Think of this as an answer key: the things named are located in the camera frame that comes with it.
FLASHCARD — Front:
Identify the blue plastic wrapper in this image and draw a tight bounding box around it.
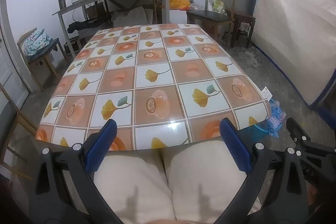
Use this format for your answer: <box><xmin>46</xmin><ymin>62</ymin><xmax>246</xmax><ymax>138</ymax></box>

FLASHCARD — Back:
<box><xmin>268</xmin><ymin>99</ymin><xmax>286</xmax><ymax>138</ymax></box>

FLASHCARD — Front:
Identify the blue mesh trash basket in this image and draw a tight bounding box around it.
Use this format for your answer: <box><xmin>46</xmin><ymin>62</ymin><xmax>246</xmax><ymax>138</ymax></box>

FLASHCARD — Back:
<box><xmin>242</xmin><ymin>119</ymin><xmax>273</xmax><ymax>141</ymax></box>

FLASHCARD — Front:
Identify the white door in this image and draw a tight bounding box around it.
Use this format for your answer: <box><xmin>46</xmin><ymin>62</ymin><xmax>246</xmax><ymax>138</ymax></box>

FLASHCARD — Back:
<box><xmin>0</xmin><ymin>34</ymin><xmax>30</xmax><ymax>109</ymax></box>

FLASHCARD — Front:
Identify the wooden chair near door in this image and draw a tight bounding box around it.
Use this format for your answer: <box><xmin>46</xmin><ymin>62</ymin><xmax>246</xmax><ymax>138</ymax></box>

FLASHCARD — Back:
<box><xmin>1</xmin><ymin>85</ymin><xmax>38</xmax><ymax>181</ymax></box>

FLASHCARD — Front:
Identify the white mattress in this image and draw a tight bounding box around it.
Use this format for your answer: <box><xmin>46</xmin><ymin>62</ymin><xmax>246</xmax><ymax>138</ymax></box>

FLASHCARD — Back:
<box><xmin>253</xmin><ymin>0</ymin><xmax>335</xmax><ymax>106</ymax></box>

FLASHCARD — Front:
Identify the patterned dining table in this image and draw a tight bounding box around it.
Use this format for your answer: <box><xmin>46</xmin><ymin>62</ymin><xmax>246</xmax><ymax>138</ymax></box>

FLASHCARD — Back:
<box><xmin>35</xmin><ymin>24</ymin><xmax>271</xmax><ymax>151</ymax></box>

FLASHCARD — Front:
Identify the wooden chair with cushion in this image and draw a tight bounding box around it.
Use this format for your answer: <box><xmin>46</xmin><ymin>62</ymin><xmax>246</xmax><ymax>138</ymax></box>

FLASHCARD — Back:
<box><xmin>17</xmin><ymin>27</ymin><xmax>68</xmax><ymax>90</ymax></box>

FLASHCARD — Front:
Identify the floral cushion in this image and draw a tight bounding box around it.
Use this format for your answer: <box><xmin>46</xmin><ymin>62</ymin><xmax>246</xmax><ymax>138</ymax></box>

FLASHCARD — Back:
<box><xmin>22</xmin><ymin>29</ymin><xmax>52</xmax><ymax>56</ymax></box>

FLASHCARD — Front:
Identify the dark wooden stool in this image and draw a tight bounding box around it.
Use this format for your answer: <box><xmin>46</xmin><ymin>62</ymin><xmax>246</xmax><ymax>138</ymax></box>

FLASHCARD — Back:
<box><xmin>231</xmin><ymin>11</ymin><xmax>256</xmax><ymax>48</ymax></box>

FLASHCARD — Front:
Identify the wooden chair right side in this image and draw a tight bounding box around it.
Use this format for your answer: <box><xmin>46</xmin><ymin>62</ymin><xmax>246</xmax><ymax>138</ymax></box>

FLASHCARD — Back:
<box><xmin>186</xmin><ymin>0</ymin><xmax>236</xmax><ymax>48</ymax></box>

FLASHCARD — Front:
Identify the metal water bottle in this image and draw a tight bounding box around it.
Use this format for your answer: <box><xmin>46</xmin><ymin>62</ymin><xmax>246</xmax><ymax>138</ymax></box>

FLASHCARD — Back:
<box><xmin>58</xmin><ymin>0</ymin><xmax>67</xmax><ymax>10</ymax></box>

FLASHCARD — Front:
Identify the yellow plastic bag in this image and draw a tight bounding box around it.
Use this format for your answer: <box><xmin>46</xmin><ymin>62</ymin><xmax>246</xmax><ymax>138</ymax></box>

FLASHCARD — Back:
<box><xmin>169</xmin><ymin>0</ymin><xmax>191</xmax><ymax>10</ymax></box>

